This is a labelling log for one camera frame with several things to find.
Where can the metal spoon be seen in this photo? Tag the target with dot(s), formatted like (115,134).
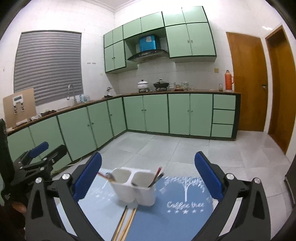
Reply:
(111,177)

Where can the dark blue table mat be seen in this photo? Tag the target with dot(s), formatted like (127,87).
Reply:
(157,222)

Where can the green wall cabinets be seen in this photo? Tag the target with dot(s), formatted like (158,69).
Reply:
(192,39)

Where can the black range hood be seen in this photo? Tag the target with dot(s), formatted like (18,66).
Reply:
(148,55)

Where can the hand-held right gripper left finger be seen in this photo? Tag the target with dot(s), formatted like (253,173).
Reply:
(89,176)

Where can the gas stove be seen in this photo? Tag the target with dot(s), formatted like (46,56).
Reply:
(152,90)

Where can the green base cabinet with sink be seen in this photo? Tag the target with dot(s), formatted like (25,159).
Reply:
(74,132)

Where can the glass container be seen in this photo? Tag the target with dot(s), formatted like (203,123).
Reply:
(171,86)

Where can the dark cloth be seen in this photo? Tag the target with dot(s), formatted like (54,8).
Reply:
(48,113)

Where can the small glass jar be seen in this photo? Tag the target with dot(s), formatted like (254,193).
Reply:
(220,87)

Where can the white cooking pot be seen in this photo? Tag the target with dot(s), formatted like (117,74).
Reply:
(143,84)

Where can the light cloth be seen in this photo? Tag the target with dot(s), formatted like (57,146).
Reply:
(35,116)

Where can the metal faucet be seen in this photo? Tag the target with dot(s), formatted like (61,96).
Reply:
(71,91)

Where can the clear bottles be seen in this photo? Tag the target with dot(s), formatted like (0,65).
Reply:
(83,98)

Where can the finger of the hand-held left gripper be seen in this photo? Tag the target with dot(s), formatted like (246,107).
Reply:
(39,148)
(54,156)

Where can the plain wooden door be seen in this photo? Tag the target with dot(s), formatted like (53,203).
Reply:
(282,88)

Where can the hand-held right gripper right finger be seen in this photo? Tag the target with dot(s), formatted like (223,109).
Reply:
(208,176)

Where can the grey window blind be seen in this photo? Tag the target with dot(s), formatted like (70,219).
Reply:
(48,67)

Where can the wooden board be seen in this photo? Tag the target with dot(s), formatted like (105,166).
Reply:
(29,109)

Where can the orange thermos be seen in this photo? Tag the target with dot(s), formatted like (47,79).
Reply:
(229,81)

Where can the white device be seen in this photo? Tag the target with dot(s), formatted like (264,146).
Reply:
(18,99)

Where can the black wok with lid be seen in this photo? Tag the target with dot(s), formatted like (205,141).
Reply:
(161,84)

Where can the person's left hand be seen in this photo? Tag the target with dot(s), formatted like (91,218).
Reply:
(19,207)

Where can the plain beige chopstick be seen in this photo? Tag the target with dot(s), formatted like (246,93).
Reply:
(120,224)
(128,224)

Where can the light blue table mat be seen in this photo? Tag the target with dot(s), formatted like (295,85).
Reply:
(101,208)

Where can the beige chopstick red end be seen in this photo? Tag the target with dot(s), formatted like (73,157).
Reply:
(105,177)
(101,174)

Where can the white two-compartment utensil holder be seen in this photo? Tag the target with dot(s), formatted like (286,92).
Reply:
(144,195)

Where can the blue box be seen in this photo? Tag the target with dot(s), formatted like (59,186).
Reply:
(149,42)

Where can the green base cabinet with drawers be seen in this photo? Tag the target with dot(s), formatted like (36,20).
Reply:
(180,113)

